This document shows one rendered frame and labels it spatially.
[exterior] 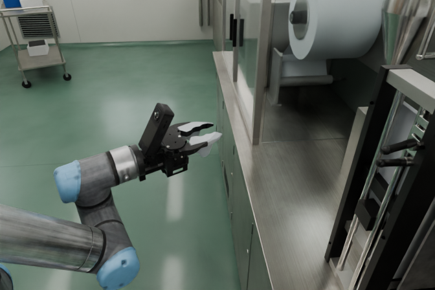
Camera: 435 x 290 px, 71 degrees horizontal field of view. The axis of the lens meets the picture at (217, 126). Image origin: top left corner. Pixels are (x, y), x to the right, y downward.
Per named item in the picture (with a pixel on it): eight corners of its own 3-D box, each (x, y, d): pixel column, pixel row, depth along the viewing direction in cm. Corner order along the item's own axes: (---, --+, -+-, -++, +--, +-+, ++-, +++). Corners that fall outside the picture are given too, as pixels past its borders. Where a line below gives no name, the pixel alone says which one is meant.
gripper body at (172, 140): (177, 150, 77) (130, 166, 72) (176, 123, 72) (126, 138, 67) (190, 169, 73) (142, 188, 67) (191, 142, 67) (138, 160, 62)
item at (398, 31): (330, 167, 114) (370, 6, 84) (366, 165, 115) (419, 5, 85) (347, 194, 102) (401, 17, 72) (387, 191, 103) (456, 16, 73)
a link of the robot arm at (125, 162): (106, 144, 65) (118, 168, 59) (127, 137, 67) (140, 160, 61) (111, 168, 69) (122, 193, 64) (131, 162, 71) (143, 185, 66)
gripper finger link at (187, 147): (202, 138, 73) (167, 145, 70) (202, 133, 72) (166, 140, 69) (210, 151, 69) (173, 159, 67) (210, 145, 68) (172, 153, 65)
